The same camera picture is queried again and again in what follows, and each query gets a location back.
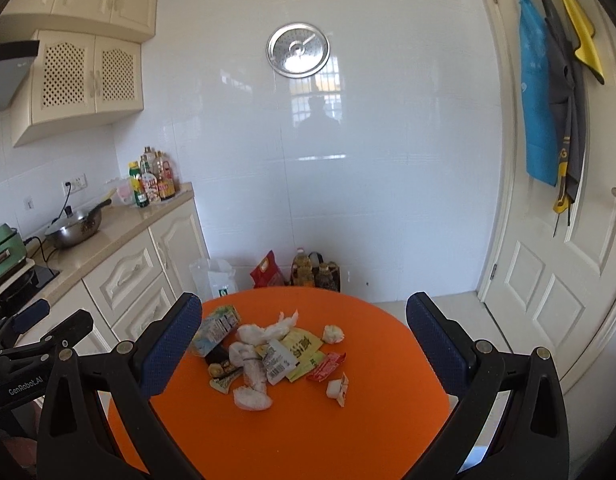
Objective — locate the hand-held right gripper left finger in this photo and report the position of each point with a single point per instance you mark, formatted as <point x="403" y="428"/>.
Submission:
<point x="170" y="347"/>

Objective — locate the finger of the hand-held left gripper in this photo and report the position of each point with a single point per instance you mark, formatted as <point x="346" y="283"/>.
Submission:
<point x="62" y="330"/>
<point x="30" y="312"/>

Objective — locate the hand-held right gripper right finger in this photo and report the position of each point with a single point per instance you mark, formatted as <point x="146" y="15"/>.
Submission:
<point x="438" y="347"/>

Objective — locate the white green drink carton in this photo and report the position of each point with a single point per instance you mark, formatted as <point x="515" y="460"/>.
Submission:
<point x="215" y="331"/>

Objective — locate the dark gold snack wrapper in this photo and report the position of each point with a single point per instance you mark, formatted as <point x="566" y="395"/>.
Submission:
<point x="220" y="367"/>

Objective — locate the yellow white small wrapper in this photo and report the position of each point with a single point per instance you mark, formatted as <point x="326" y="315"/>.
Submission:
<point x="221" y="383"/>

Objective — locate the small white tissue ball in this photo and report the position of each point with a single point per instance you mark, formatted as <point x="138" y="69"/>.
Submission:
<point x="333" y="333"/>

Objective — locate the small white red wrapper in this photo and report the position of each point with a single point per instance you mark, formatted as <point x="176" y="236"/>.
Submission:
<point x="338" y="389"/>

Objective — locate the white barcode label wrapper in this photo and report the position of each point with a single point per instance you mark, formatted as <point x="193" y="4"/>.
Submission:
<point x="278" y="362"/>

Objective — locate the red sauce packet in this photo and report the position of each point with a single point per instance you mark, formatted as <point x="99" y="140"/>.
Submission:
<point x="327" y="366"/>

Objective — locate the long white tissue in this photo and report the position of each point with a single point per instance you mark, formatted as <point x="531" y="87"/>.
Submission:
<point x="287" y="323"/>

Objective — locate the yellow snack packet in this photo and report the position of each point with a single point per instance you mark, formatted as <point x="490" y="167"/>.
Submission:
<point x="302" y="344"/>

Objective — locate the green yellow packet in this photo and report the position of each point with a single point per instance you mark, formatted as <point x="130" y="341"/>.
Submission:
<point x="304" y="369"/>

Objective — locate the black cooktop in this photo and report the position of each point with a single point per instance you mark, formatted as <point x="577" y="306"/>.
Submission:
<point x="27" y="280"/>

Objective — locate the green kitchen appliance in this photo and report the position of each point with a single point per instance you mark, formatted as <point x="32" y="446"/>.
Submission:
<point x="2" y="255"/>

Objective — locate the white plastic bag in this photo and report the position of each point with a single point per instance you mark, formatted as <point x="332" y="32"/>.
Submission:
<point x="215" y="277"/>

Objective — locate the cream base cabinets with counter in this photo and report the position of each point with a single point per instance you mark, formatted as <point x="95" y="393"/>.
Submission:
<point x="132" y="265"/>

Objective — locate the white panel door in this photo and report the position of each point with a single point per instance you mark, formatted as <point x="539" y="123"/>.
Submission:
<point x="538" y="280"/>

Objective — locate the red bag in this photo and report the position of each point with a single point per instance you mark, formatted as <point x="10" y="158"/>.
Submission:
<point x="268" y="272"/>

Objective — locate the pink cup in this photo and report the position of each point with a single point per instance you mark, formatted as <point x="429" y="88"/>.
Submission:
<point x="124" y="194"/>

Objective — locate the yellow cooking oil bottle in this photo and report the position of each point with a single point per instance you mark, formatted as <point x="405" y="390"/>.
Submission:
<point x="302" y="270"/>

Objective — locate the green yellow bottle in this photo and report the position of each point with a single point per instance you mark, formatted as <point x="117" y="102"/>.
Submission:
<point x="137" y="187"/>

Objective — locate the cream lattice door cabinet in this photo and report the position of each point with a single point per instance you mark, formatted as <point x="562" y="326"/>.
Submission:
<point x="77" y="80"/>

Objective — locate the grey range hood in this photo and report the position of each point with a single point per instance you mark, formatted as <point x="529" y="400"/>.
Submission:
<point x="7" y="75"/>

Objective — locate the blue apron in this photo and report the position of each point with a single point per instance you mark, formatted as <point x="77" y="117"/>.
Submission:
<point x="535" y="110"/>

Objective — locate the grey apron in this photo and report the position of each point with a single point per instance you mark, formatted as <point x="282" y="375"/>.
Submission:
<point x="568" y="125"/>

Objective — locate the round steel lid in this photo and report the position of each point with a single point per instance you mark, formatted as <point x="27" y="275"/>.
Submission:
<point x="298" y="50"/>

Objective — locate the yellow cloth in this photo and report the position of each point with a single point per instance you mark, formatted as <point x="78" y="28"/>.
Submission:
<point x="585" y="45"/>

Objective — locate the white wall socket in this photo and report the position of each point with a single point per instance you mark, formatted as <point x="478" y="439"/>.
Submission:
<point x="75" y="183"/>

